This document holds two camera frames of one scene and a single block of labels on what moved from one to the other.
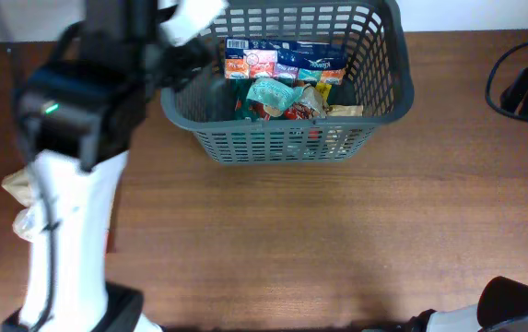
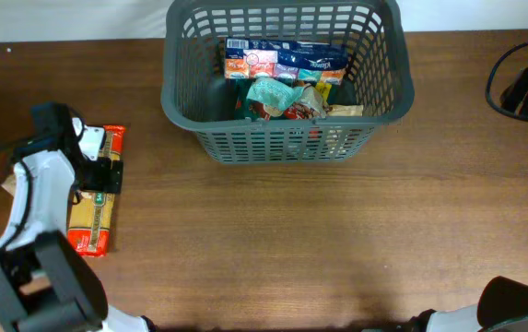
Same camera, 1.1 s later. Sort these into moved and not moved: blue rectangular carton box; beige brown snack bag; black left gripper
Moved: black left gripper
Not moved: blue rectangular carton box; beige brown snack bag
